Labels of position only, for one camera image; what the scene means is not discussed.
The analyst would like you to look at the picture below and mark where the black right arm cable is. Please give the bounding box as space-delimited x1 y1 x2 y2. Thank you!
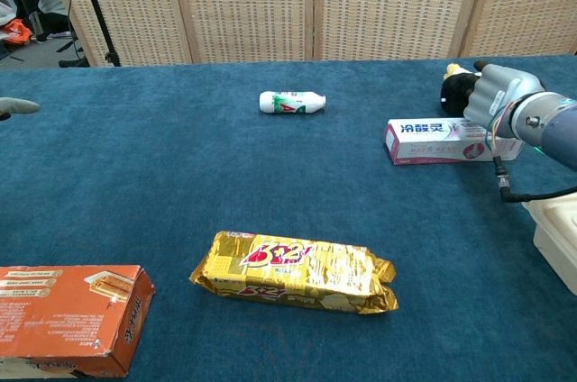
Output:
492 154 577 205

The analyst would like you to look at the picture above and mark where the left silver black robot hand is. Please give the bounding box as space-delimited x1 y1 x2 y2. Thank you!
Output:
0 96 41 123

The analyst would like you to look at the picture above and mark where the orange biscuit carton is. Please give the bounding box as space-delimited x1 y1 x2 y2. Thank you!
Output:
0 263 157 378

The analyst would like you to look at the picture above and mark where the orange white bag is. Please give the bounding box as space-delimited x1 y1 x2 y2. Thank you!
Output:
0 19 35 46

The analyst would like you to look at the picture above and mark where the blue carpet table cover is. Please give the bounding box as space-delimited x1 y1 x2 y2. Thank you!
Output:
0 55 577 382

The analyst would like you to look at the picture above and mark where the white pink toothpaste box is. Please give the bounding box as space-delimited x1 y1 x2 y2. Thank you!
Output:
384 116 527 166

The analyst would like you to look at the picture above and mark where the wicker folding screen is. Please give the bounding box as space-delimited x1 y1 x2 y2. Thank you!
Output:
38 0 577 68

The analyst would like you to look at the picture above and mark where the beige takeaway food container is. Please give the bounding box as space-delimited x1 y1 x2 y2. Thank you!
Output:
521 195 577 296

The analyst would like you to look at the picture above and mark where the black tripod stand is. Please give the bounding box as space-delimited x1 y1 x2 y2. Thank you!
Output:
58 0 122 68

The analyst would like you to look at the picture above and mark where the black haired plush doll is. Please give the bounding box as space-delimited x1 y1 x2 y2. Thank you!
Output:
439 61 481 118

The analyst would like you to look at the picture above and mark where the small white drink bottle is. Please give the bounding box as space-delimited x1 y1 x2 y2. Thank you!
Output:
259 90 327 115

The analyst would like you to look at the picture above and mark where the gold foil biscuit packet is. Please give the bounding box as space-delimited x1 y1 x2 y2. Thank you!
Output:
188 231 400 316

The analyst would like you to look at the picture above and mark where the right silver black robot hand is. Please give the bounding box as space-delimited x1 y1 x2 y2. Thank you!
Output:
463 60 546 135

